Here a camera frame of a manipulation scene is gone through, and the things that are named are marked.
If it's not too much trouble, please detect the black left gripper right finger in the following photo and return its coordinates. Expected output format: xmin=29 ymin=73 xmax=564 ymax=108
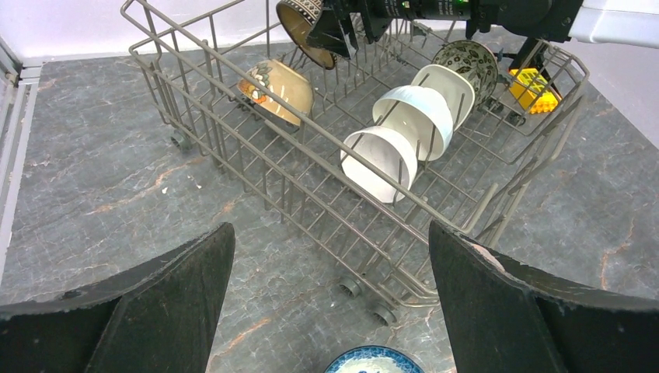
xmin=428 ymin=220 xmax=658 ymax=372

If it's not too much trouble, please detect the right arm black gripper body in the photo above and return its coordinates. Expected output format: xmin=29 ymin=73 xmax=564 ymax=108
xmin=355 ymin=0 xmax=583 ymax=42

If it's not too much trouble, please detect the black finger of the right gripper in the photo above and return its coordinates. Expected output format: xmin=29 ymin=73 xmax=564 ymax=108
xmin=306 ymin=0 xmax=358 ymax=59

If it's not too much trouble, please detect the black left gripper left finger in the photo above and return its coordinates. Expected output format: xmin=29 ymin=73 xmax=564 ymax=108
xmin=1 ymin=222 xmax=236 ymax=372

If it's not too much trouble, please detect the brown rimmed cream bowl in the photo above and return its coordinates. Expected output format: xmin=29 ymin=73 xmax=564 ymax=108
xmin=275 ymin=0 xmax=336 ymax=70

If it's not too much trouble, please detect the floral brown patterned bowl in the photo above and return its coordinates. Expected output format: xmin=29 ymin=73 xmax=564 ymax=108
xmin=432 ymin=40 xmax=499 ymax=106

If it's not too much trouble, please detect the grey wire dish rack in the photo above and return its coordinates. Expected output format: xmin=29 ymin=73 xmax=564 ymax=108
xmin=120 ymin=1 xmax=589 ymax=325

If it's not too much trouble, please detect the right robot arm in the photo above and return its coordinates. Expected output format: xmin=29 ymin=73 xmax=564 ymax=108
xmin=306 ymin=1 xmax=658 ymax=372

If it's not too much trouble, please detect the black microphone on tripod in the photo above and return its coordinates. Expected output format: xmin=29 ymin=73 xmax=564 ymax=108
xmin=507 ymin=37 xmax=552 ymax=82

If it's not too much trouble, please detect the yellow block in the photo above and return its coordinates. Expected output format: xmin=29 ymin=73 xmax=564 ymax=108
xmin=509 ymin=68 xmax=562 ymax=114

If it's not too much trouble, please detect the blue floral bowl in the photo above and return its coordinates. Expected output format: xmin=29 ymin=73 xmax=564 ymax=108
xmin=324 ymin=345 xmax=424 ymax=373

